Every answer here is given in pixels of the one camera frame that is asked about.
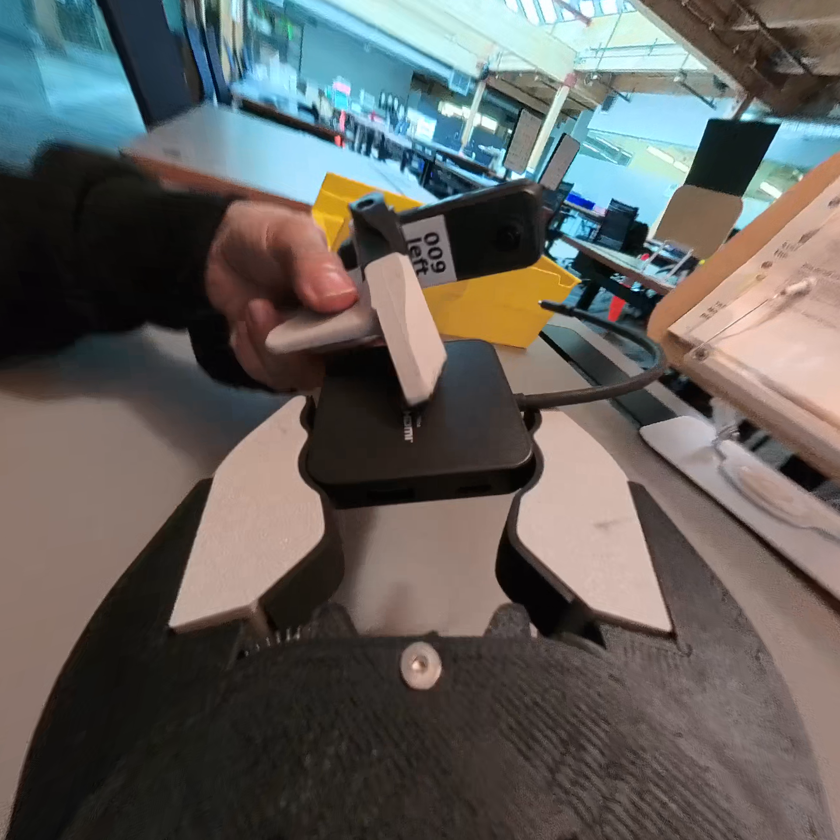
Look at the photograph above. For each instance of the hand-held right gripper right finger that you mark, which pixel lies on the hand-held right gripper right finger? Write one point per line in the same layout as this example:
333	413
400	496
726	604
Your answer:
590	538

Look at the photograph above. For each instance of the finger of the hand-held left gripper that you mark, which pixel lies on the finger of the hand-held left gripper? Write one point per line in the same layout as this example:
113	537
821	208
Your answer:
321	331
410	328

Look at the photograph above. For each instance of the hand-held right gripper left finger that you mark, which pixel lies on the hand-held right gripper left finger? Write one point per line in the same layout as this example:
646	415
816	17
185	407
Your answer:
256	525

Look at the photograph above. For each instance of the yellow plastic bin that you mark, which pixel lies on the yellow plastic bin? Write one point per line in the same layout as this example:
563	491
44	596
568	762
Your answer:
499	308

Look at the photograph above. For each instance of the black square usb hub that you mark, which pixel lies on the black square usb hub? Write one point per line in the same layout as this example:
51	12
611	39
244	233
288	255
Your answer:
367	407

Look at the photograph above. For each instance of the person's left forearm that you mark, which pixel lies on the person's left forearm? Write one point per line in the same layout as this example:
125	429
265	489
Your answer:
98	249

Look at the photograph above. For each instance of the person's left hand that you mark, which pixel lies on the person's left hand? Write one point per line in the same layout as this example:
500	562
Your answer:
275	262

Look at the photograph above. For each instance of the sign board on stand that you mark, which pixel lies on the sign board on stand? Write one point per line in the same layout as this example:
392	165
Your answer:
523	141
559	161

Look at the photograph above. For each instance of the black office chair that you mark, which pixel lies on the black office chair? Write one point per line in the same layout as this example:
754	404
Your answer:
617	223

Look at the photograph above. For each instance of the orange traffic cone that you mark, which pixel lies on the orange traffic cone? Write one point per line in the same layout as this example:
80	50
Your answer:
615	310

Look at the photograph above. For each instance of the beige board stand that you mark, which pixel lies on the beige board stand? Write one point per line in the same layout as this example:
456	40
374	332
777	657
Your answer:
699	223

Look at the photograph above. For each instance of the wooden document stand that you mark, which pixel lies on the wooden document stand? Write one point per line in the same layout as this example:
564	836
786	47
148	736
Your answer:
735	259

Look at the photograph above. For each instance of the printed instruction sheet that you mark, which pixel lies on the printed instruction sheet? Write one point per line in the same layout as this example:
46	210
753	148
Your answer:
787	328

